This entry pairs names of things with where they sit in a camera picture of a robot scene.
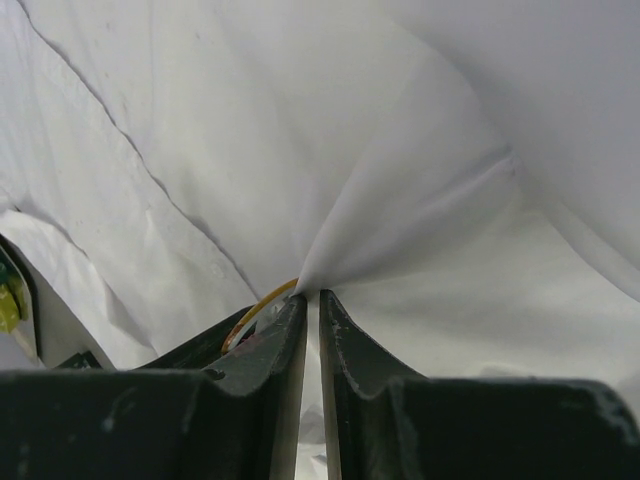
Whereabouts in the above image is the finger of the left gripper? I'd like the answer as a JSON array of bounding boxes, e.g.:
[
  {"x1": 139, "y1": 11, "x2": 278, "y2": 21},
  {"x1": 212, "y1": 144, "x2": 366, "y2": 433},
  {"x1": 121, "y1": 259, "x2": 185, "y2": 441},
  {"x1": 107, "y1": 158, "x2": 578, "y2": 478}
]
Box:
[{"x1": 53, "y1": 305, "x2": 252, "y2": 373}]

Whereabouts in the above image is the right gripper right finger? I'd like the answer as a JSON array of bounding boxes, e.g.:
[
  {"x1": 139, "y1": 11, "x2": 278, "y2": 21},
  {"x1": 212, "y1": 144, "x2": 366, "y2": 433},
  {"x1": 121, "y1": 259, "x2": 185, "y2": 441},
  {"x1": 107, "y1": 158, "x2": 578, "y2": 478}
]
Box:
[{"x1": 319, "y1": 290, "x2": 639, "y2": 479}]

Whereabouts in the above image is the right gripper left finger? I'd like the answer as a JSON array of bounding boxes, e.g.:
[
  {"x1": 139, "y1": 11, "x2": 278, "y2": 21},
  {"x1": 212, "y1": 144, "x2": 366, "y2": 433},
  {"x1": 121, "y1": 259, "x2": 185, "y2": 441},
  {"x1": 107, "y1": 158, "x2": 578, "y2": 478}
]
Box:
[{"x1": 1, "y1": 296, "x2": 307, "y2": 479}]

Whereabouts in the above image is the round gold orange brooch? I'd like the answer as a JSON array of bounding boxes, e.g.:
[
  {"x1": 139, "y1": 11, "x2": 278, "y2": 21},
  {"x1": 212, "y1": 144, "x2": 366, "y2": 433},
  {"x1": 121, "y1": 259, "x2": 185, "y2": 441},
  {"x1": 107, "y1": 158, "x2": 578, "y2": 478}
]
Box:
[{"x1": 221, "y1": 278, "x2": 299, "y2": 355}]

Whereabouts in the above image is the white shirt garment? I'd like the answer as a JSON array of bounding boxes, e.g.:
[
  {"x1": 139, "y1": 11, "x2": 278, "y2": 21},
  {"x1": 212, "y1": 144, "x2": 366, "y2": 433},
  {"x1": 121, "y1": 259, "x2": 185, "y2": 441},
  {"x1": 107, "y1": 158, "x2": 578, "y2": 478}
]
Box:
[{"x1": 0, "y1": 0, "x2": 640, "y2": 396}]

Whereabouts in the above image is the green polka dot plate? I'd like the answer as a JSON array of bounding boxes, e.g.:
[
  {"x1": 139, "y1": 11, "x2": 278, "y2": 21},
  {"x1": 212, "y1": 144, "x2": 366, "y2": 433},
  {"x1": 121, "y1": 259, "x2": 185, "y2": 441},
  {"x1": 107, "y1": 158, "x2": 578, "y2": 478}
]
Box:
[{"x1": 0, "y1": 261, "x2": 29, "y2": 334}]

